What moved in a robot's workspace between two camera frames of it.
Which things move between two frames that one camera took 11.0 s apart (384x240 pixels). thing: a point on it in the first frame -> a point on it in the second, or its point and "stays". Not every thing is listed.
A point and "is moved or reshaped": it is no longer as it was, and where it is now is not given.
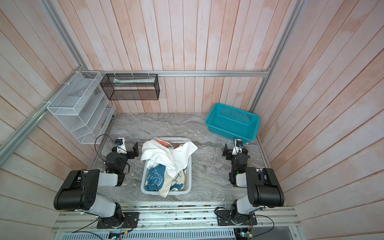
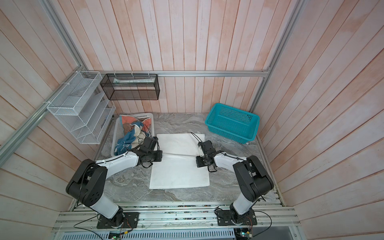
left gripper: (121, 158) -> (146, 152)
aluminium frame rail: (237, 72) stays
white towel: (155, 153) is moved or reshaped
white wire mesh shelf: (84, 106) stays
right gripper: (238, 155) -> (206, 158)
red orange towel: (163, 143) -> (128, 121)
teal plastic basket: (234, 122) stays
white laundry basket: (188, 179) -> (116, 126)
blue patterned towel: (155, 179) -> (122, 146)
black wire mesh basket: (131, 86) stays
